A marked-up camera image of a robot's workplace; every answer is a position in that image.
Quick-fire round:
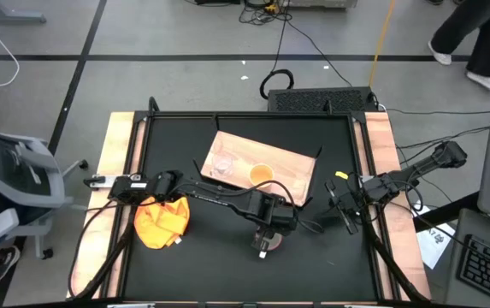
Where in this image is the silver arm base bracket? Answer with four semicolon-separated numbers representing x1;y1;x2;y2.
84;173;120;189

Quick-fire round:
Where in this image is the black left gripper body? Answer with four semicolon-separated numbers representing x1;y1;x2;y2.
246;192;299;237

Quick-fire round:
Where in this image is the black aluminium table frame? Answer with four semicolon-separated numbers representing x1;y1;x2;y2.
67;96;432;308

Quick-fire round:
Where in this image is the orange cloth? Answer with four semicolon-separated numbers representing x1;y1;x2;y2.
133;194;191;250

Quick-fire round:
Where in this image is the black computer tower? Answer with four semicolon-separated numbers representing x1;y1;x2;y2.
267;86;379;114

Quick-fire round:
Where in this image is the peach plastic mug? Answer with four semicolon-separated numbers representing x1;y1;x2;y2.
248;163;275;189

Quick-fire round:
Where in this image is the black desk leg bar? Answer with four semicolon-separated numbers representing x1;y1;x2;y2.
413;191;483;233

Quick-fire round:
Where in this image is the yellow cable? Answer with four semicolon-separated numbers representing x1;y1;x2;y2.
368;0;398;89

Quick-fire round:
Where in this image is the grey desk foot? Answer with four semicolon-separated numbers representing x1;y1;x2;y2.
0;0;48;25

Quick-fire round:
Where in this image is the coiled black cable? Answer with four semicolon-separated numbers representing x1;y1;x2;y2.
259;8;296;100

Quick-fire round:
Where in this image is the blue grey office chair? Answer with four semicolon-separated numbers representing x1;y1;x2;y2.
0;115;90;261

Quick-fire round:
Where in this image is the black floor cable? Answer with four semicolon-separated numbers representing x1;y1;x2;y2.
286;19;355;89
396;126;490;151
381;106;490;117

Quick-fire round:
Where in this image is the grey floor box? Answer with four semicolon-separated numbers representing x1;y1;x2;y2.
285;0;357;9

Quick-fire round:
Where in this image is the white printed paper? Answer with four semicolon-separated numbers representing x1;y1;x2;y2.
410;199;458;270

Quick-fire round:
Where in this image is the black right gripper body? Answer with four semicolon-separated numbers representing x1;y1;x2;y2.
324;170;385;235

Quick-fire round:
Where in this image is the tangled cable bundle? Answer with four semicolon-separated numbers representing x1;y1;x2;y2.
238;0;292;26

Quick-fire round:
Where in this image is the grey white patterned mug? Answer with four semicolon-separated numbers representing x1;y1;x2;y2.
256;233;285;260

